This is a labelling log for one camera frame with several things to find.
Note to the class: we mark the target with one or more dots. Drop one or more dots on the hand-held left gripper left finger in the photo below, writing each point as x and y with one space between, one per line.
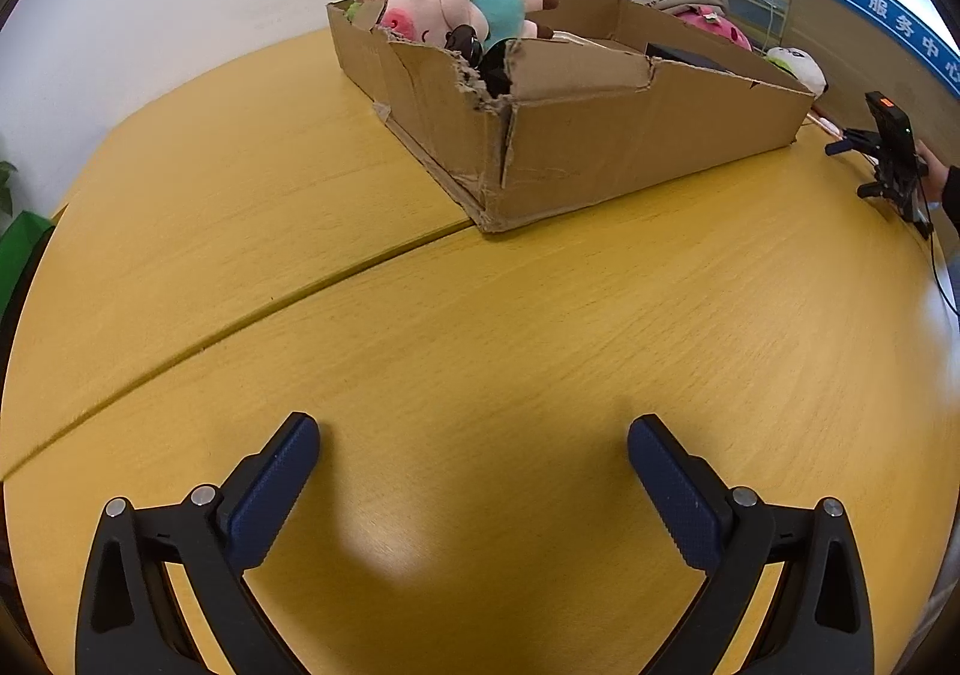
274 487

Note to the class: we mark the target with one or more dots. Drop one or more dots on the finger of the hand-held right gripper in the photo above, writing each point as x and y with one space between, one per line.
874 189
836 148

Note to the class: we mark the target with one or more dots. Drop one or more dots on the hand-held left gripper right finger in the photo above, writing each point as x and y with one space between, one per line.
675 487

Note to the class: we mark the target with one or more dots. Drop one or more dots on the black product box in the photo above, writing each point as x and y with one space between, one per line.
675 54

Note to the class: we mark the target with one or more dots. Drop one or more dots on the torn cardboard box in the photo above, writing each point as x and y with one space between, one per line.
600 150

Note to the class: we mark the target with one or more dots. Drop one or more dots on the pink pig plush toy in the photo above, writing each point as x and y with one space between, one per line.
450 0

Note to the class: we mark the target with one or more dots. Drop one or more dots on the person's right forearm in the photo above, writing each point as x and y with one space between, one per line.
951 195

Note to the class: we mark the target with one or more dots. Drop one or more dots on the person's right hand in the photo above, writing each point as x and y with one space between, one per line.
934 169

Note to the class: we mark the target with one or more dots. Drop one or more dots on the white red pen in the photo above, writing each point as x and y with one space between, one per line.
825 121

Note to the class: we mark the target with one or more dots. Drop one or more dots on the white panda plush toy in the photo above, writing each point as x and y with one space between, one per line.
799 64

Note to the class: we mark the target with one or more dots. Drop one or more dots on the green table cloth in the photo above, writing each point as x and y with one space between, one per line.
22 255

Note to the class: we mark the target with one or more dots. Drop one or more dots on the large potted plant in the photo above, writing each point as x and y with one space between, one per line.
6 184

